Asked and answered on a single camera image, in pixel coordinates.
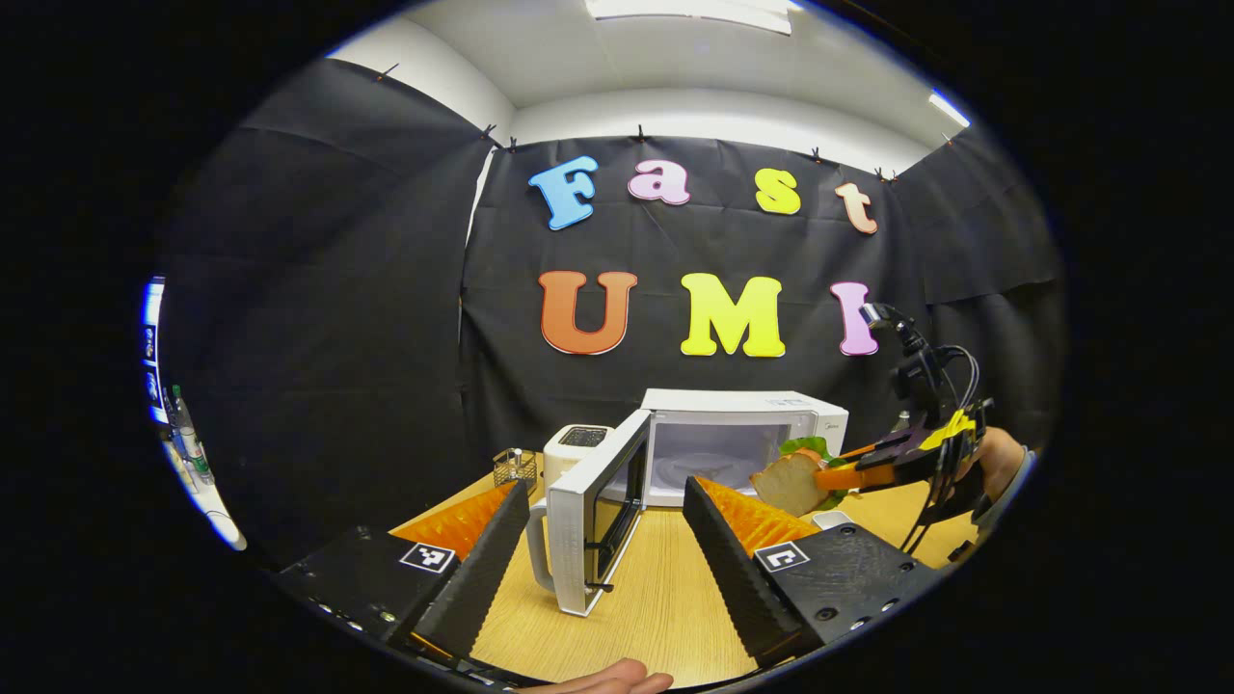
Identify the blue white wall panel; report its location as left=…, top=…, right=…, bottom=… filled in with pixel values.
left=142, top=277, right=167, bottom=425

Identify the white toaster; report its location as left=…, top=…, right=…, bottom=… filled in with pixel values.
left=543, top=424, right=615, bottom=483

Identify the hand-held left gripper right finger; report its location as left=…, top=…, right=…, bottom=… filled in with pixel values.
left=682, top=475, right=944, bottom=670

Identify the black backdrop cloth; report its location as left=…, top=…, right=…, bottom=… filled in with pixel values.
left=159, top=58, right=1066, bottom=570

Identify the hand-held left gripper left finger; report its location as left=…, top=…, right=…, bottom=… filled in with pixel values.
left=273, top=479, right=533, bottom=666

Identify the white side table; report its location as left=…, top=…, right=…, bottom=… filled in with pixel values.
left=164, top=434, right=248, bottom=552

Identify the sandwich with lettuce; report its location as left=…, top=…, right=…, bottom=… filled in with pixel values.
left=750, top=436, right=849, bottom=518

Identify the white microwave oven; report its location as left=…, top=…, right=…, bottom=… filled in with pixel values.
left=525, top=388, right=851, bottom=618

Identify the metal wire basket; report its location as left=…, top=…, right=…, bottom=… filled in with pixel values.
left=493, top=447, right=539, bottom=493

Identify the small ceiling light panel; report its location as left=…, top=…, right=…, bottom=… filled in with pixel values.
left=927, top=89, right=972, bottom=129

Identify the large ceiling light panel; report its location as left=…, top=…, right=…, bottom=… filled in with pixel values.
left=585, top=0, right=803, bottom=37

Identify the clear plastic bottle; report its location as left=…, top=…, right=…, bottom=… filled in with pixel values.
left=172, top=386, right=215, bottom=486

